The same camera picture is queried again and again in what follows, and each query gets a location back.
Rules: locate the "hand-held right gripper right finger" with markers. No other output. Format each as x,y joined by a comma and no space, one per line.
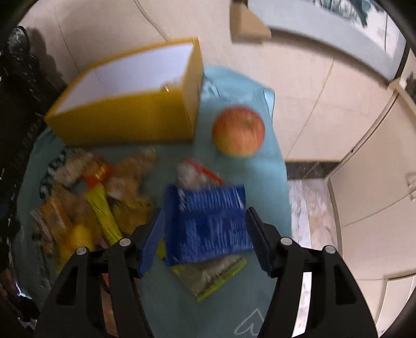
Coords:
260,242

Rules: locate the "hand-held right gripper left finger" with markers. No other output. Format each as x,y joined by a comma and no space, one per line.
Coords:
151,242

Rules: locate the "blue snack packet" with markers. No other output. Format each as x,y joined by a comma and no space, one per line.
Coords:
208,224

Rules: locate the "yellow cardboard box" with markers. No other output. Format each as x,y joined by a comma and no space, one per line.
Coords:
130,120

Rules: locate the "light blue printed blanket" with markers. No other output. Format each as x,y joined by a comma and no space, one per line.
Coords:
234,195

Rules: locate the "yellow striped snack packet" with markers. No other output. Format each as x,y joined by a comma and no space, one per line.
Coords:
100,208

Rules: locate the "grey snack packet green edge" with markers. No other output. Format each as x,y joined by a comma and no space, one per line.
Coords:
208,276

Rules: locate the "brown cracker packet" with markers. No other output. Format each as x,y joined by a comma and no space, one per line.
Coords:
130,175

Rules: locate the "red white snack packet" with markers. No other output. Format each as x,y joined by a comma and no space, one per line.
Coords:
191,172

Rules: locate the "orange brown snack packet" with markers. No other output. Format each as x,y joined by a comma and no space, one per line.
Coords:
52,214

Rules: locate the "white puffed snack packet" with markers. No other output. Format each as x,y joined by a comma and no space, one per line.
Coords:
73,169

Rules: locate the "red yellow apple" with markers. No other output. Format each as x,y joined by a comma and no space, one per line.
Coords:
239,131

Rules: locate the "white cabinet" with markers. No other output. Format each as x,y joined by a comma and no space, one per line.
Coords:
373,201

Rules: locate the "dark carved wooden furniture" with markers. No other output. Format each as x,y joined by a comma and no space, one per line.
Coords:
19,113

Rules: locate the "beige cardboard box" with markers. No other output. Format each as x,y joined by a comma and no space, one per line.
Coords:
247,22

